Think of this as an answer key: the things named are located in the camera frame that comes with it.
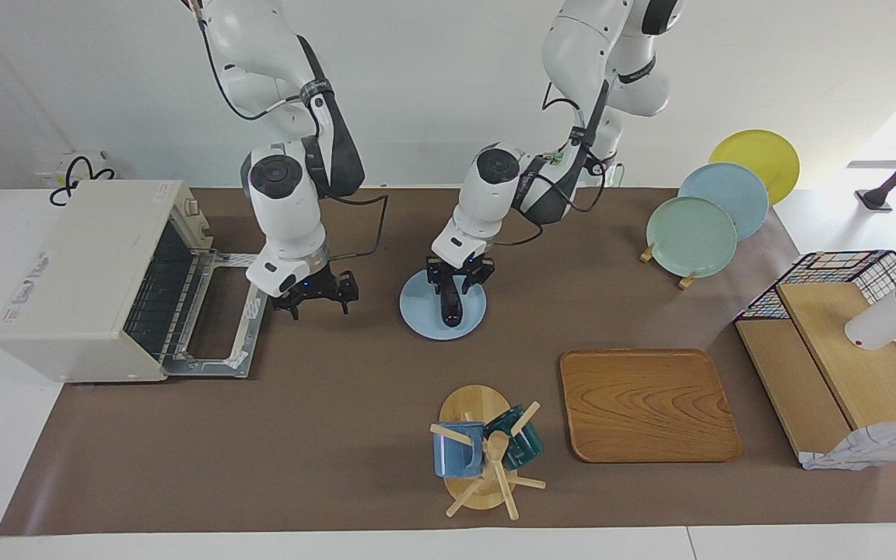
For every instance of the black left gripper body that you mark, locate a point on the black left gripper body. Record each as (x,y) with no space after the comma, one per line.
(462,276)

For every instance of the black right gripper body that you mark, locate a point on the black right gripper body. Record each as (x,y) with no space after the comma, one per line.
(312,286)

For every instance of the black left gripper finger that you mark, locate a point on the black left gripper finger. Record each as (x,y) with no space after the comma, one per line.
(484,276)
(435,278)

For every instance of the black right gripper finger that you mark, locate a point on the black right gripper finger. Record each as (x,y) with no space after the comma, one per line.
(348,286)
(291,303)

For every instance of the dark purple eggplant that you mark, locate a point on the dark purple eggplant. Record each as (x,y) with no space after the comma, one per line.
(453,309)

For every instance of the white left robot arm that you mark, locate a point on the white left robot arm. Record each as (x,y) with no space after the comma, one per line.
(495,194)

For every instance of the cream toaster oven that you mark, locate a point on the cream toaster oven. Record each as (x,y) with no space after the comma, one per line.
(75,272)

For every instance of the wooden mug tree stand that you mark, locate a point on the wooden mug tree stand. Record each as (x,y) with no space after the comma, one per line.
(473,404)

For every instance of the brown table mat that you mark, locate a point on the brown table mat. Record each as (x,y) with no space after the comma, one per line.
(323,435)

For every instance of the dark green mug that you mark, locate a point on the dark green mug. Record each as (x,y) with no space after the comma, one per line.
(522,447)

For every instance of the blue mug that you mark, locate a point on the blue mug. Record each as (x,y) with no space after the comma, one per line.
(456,455)

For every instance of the wooden plate rack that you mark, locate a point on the wooden plate rack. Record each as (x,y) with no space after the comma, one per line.
(687,280)

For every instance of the brown wooden tray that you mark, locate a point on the brown wooden tray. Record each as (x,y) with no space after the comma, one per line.
(642,404)

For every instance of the mint green plate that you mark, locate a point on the mint green plate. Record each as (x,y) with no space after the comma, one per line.
(689,237)

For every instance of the light blue racked plate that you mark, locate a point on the light blue racked plate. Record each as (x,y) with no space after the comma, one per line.
(736,187)

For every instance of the white power strip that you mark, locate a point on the white power strip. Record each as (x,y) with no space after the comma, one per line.
(47,167)

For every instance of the yellow plate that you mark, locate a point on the yellow plate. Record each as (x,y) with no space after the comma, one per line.
(763,152)

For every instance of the light wooden stepped box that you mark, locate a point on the light wooden stepped box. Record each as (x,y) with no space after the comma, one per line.
(860,373)

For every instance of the white cup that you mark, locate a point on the white cup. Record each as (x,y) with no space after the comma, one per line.
(883,323)

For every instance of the white grey patterned cloth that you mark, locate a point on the white grey patterned cloth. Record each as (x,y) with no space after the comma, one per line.
(868,449)

